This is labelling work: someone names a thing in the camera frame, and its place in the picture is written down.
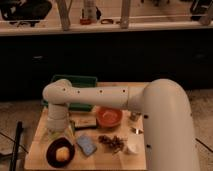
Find orange bowl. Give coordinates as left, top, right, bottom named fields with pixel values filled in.
left=96, top=107, right=123, bottom=128

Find blue sponge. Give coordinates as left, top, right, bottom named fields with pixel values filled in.
left=76, top=134, right=97, bottom=156

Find black rectangular tray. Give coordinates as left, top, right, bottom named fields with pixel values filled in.
left=70, top=112, right=97, bottom=130

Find black pole stand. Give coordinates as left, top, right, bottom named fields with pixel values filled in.
left=9, top=121, right=23, bottom=171

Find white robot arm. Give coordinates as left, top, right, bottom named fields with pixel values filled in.
left=42, top=79, right=200, bottom=171

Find white cup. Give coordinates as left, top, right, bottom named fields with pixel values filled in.
left=126, top=134, right=143, bottom=155

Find dark purple bowl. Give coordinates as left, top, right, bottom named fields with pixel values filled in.
left=46, top=138, right=75, bottom=168

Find yellow-orange apple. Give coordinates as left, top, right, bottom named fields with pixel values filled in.
left=56, top=147, right=70, bottom=162

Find green plastic tray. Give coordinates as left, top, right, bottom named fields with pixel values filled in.
left=51, top=74, right=98, bottom=112

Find wooden board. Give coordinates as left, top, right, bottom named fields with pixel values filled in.
left=23, top=81, right=156, bottom=171

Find small glass jar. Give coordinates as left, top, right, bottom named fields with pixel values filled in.
left=130, top=112, right=141, bottom=122

